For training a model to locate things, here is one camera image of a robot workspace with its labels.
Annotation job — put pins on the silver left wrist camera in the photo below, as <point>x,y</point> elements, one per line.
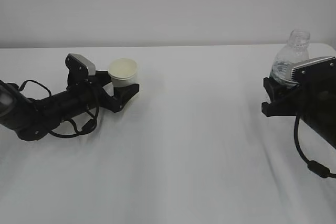
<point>77,62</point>

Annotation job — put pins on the white paper cup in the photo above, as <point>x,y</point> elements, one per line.
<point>123,72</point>

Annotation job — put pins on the clear water bottle green label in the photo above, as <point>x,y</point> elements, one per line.
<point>295,50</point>

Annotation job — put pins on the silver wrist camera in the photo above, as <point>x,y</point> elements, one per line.
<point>312,70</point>
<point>77,62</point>

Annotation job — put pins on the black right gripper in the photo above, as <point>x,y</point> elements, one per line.
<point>316,100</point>

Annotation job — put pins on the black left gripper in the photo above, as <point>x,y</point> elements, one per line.
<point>91,93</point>

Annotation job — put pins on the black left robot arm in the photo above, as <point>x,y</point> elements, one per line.
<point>75,111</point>

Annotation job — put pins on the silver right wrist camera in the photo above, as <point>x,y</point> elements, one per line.
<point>312,70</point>

